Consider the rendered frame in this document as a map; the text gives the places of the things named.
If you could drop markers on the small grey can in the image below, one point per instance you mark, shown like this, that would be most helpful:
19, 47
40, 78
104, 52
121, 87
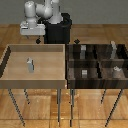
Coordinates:
117, 71

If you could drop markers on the small grey cube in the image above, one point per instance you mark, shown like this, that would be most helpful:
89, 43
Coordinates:
84, 73

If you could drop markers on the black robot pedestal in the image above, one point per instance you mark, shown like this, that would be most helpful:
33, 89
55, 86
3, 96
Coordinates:
58, 31

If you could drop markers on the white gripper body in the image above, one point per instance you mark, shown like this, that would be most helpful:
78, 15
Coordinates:
31, 30

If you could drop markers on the dark wooden compartment bin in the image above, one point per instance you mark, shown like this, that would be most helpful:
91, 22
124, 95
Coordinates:
95, 83

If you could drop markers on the light wooden bin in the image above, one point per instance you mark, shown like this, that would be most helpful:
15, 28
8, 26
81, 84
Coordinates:
40, 63

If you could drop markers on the thin dark metal leg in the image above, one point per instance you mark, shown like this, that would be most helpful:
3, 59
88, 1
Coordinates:
59, 105
16, 107
26, 96
72, 107
114, 107
103, 96

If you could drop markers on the tall grey bottle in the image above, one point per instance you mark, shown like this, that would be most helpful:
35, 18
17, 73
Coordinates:
114, 50

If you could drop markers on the tall grey box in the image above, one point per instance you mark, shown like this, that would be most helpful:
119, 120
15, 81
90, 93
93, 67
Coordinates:
83, 52

